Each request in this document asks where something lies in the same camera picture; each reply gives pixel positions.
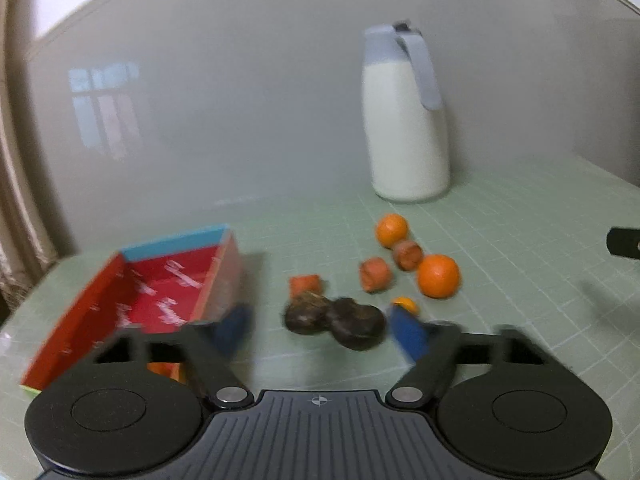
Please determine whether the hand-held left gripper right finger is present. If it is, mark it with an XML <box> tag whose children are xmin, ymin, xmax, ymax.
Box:
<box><xmin>385</xmin><ymin>307</ymin><xmax>547</xmax><ymax>409</ymax></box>

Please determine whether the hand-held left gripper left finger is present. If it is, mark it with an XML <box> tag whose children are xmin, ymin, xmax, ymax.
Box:
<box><xmin>92</xmin><ymin>306</ymin><xmax>253</xmax><ymax>409</ymax></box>

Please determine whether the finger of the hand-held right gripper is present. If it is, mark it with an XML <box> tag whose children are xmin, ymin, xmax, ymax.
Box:
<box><xmin>606</xmin><ymin>226</ymin><xmax>640</xmax><ymax>261</ymax></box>

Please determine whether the dark brown water chestnut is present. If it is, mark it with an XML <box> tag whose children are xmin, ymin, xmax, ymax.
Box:
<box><xmin>284</xmin><ymin>294</ymin><xmax>333</xmax><ymax>335</ymax></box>
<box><xmin>330</xmin><ymin>297</ymin><xmax>387</xmax><ymax>352</ymax></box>

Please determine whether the reddish brown fruit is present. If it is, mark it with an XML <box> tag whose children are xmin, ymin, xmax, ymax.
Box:
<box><xmin>392</xmin><ymin>240</ymin><xmax>424</xmax><ymax>272</ymax></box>
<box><xmin>359</xmin><ymin>257</ymin><xmax>392</xmax><ymax>293</ymax></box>

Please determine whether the red cardboard box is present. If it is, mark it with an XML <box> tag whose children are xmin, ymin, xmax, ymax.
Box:
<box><xmin>20</xmin><ymin>224</ymin><xmax>252</xmax><ymax>393</ymax></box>

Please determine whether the carrot piece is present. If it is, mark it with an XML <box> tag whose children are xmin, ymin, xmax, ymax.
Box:
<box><xmin>290</xmin><ymin>274</ymin><xmax>323</xmax><ymax>298</ymax></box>

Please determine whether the white thermos jug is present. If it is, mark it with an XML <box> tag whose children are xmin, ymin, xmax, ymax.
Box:
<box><xmin>361</xmin><ymin>21</ymin><xmax>452</xmax><ymax>204</ymax></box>

